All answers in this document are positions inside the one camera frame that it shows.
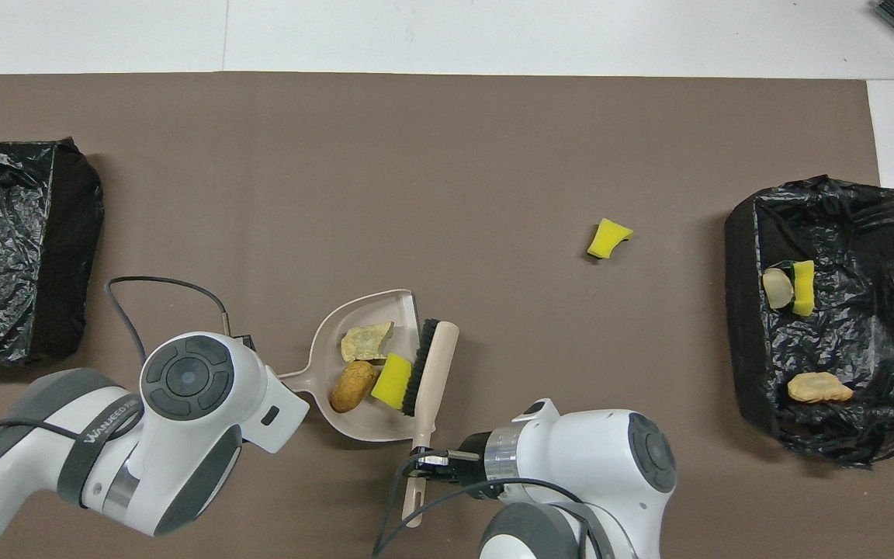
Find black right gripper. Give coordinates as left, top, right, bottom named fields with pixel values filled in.
left=414, top=449, right=488, bottom=484

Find beige plastic dustpan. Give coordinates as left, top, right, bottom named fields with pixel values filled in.
left=278, top=289, right=436, bottom=443

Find notched yellow sponge piece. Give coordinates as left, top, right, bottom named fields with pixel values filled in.
left=370, top=353, right=414, bottom=410

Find beige hand brush black bristles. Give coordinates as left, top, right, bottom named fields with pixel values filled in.
left=401, top=318, right=461, bottom=529

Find brown bread roll toy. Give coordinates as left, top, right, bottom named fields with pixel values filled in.
left=329, top=359, right=379, bottom=414

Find pale paper ball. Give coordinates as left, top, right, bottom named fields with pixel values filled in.
left=340, top=321, right=395, bottom=363

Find small yellow sponge piece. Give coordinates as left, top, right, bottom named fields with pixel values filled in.
left=587, top=217, right=635, bottom=260

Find pale food piece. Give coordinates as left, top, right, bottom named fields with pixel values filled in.
left=787, top=371, right=854, bottom=404

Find yellow sponge green backing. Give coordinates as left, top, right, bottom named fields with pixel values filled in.
left=791, top=260, right=816, bottom=317

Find black bag lined bin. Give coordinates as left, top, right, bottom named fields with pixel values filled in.
left=0, top=137, right=105, bottom=366
left=724, top=175, right=894, bottom=469

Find brown paper table mat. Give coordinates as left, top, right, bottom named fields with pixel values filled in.
left=0, top=72, right=894, bottom=559

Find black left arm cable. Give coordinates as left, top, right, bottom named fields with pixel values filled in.
left=0, top=276, right=232, bottom=559

